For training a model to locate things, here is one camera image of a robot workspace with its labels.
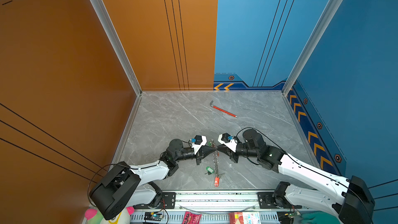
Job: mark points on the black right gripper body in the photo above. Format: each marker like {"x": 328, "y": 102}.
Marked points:
{"x": 240, "y": 151}

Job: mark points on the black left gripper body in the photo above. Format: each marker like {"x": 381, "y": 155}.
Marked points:
{"x": 198, "y": 157}

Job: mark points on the metal keyring with chain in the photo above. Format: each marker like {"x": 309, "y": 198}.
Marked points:
{"x": 215, "y": 159}

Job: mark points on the green key tag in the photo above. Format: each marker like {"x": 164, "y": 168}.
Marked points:
{"x": 209, "y": 170}

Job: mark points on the red key tag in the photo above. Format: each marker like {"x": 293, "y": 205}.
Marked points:
{"x": 216, "y": 181}

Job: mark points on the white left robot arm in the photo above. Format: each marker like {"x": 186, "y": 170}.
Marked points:
{"x": 124, "y": 185}

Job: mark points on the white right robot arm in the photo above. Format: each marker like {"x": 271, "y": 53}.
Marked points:
{"x": 348, "y": 199}

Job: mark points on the pink snack packet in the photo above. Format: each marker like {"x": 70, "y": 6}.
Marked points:
{"x": 191, "y": 218}

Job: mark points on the red white box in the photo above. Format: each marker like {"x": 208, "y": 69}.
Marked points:
{"x": 244, "y": 218}

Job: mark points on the green circuit board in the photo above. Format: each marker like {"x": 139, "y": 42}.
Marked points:
{"x": 153, "y": 217}

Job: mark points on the green cloth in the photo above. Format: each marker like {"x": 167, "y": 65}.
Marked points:
{"x": 319, "y": 218}

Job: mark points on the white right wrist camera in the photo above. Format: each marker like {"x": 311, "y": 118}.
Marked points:
{"x": 229, "y": 141}

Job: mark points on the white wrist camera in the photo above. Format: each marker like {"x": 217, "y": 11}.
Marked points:
{"x": 197, "y": 142}
{"x": 229, "y": 141}

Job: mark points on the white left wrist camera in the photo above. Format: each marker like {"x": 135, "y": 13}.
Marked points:
{"x": 197, "y": 142}

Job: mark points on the red handled hex key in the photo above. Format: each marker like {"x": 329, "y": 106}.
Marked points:
{"x": 221, "y": 110}

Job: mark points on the aluminium front rail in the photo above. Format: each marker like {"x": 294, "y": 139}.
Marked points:
{"x": 242, "y": 200}

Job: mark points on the aluminium corner post right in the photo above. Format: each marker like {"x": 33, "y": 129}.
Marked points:
{"x": 323, "y": 22}

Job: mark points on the aluminium corner post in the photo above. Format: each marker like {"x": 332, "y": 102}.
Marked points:
{"x": 323, "y": 22}
{"x": 109, "y": 28}

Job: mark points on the aluminium corner post left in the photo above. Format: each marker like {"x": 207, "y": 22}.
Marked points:
{"x": 109, "y": 28}

